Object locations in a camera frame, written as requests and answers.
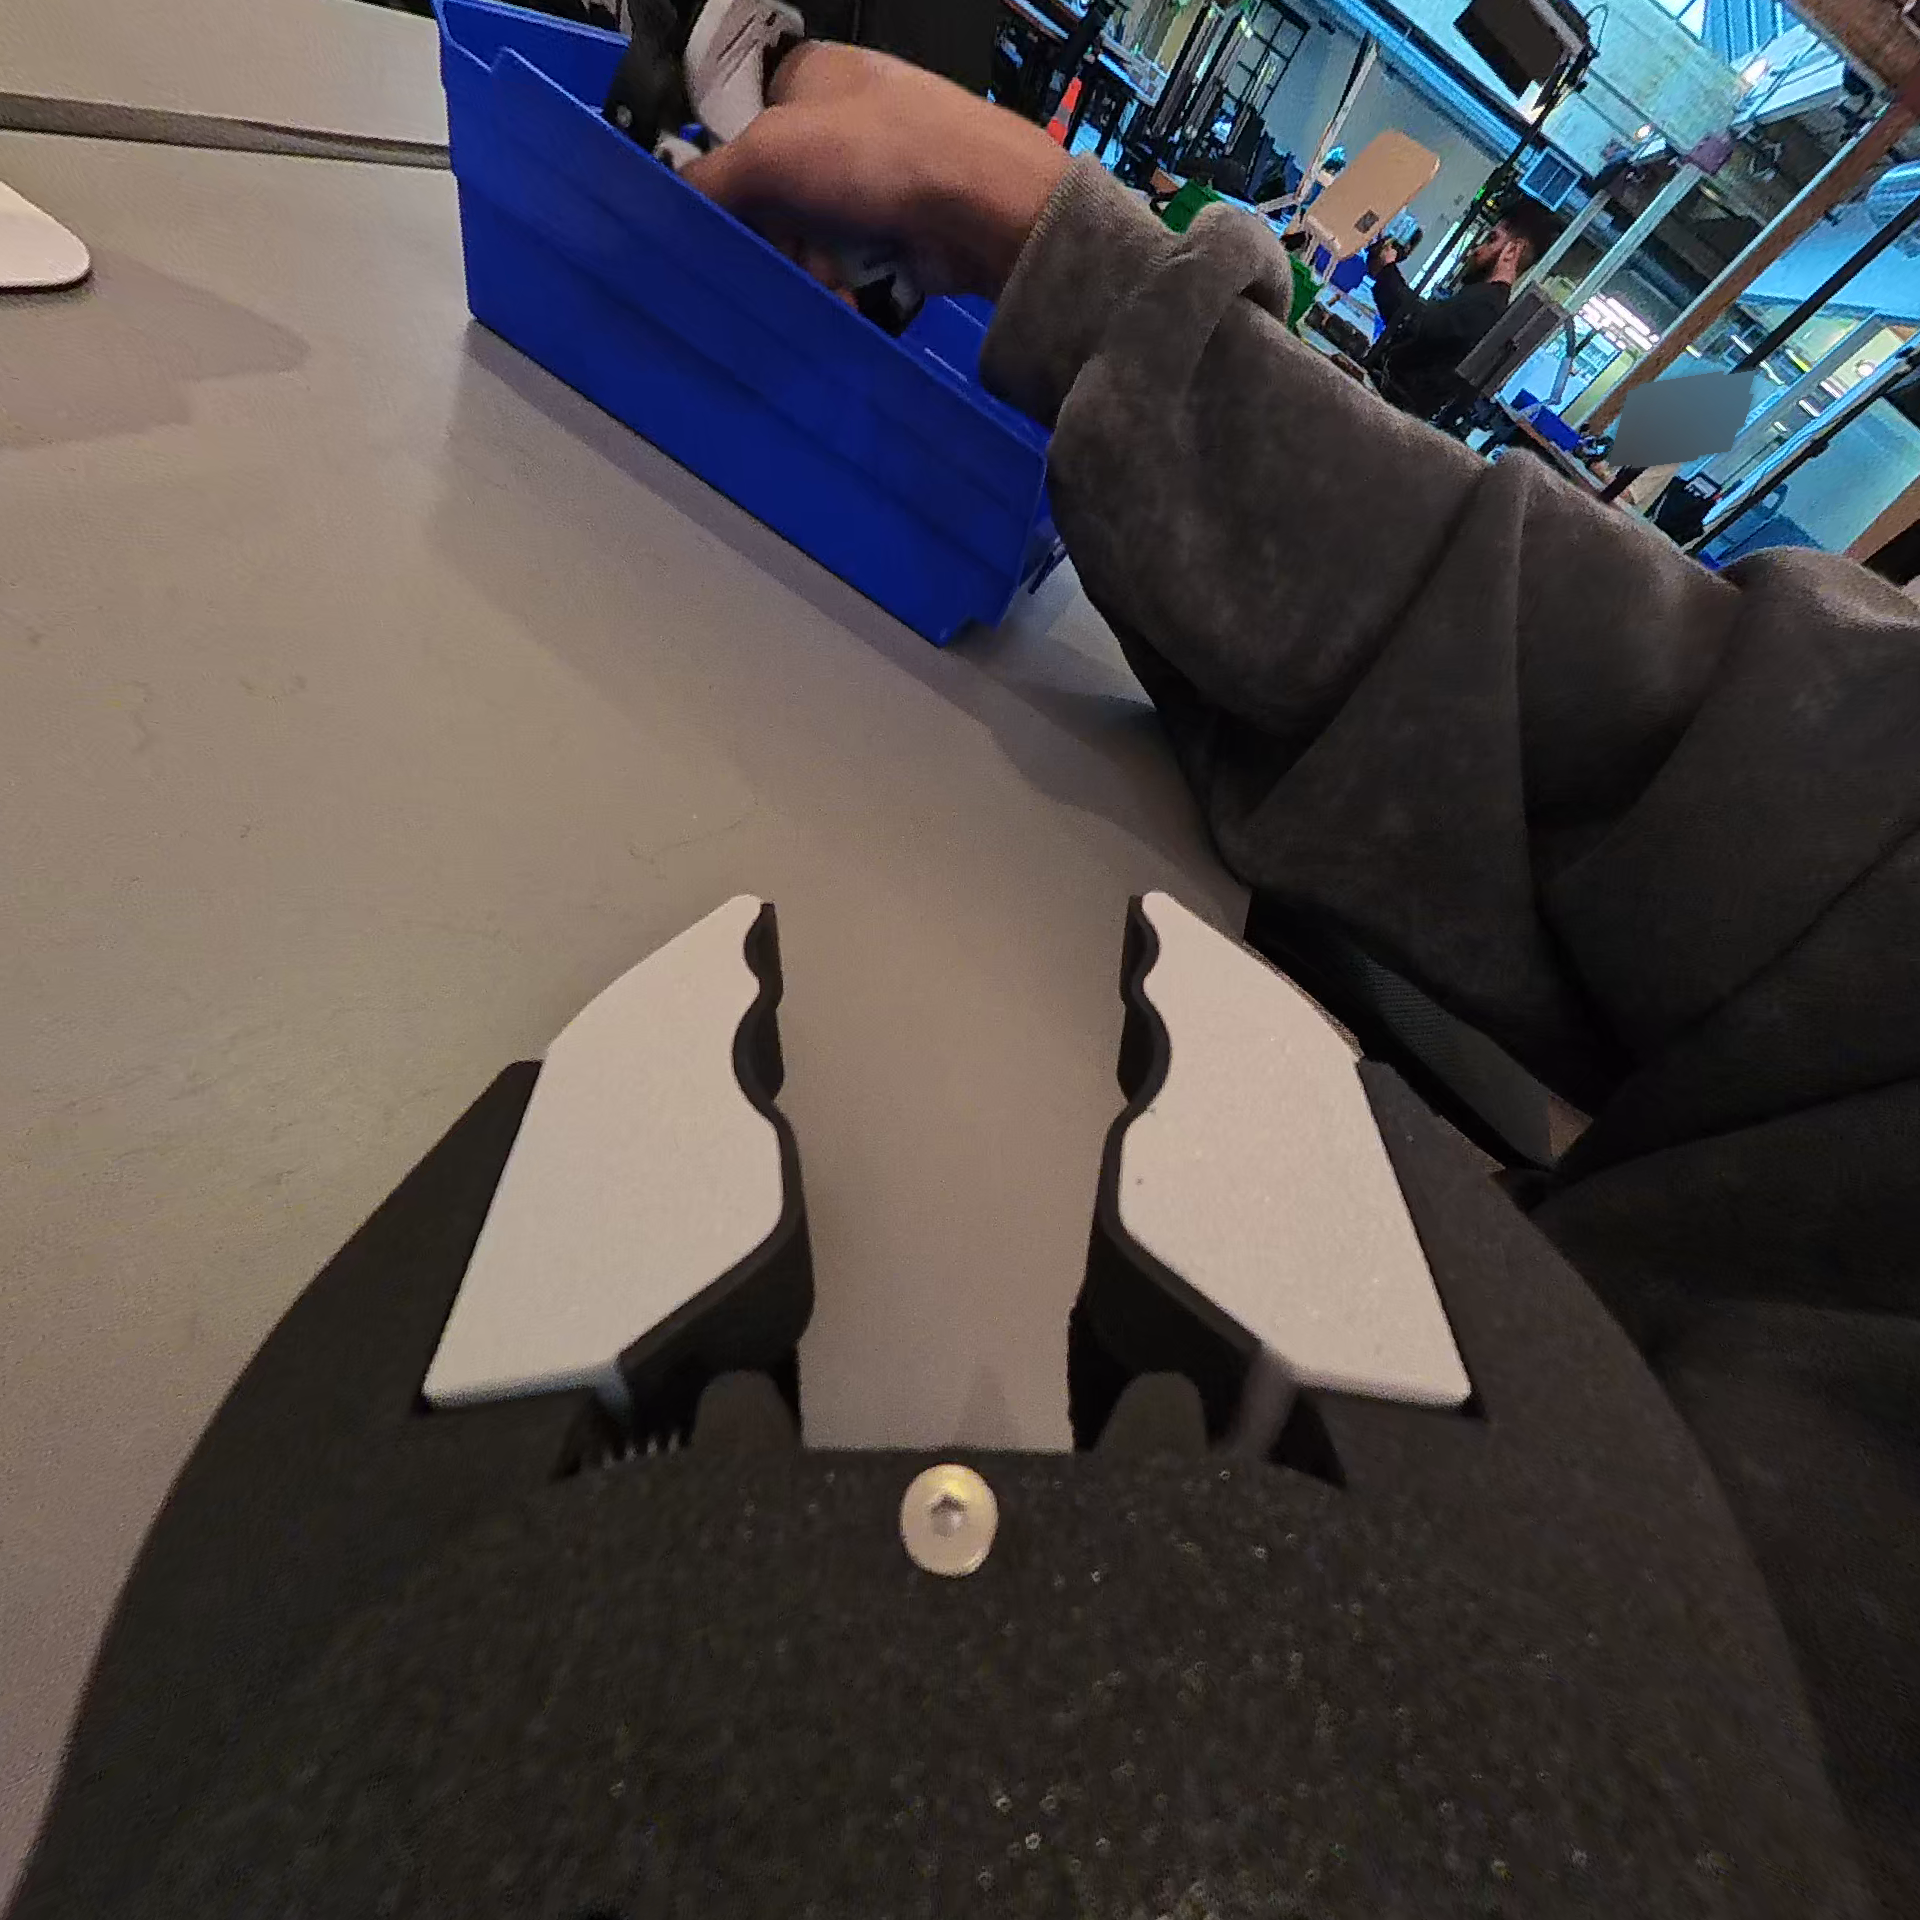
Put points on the blue plastic bin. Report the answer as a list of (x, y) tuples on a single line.
[(721, 375)]

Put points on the white stand with wooden board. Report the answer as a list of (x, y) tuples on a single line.
[(38, 241)]

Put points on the person's body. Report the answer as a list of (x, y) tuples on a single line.
[(1770, 1424)]

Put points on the person's right hand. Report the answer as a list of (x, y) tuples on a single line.
[(885, 166)]

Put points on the person's right forearm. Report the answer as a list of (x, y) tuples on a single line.
[(1349, 569)]

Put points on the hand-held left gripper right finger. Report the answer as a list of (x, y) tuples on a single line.
[(1276, 1185)]

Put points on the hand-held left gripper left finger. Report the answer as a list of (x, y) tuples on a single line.
[(629, 1185)]

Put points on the black panel on tripod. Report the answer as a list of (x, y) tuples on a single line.
[(1524, 29)]

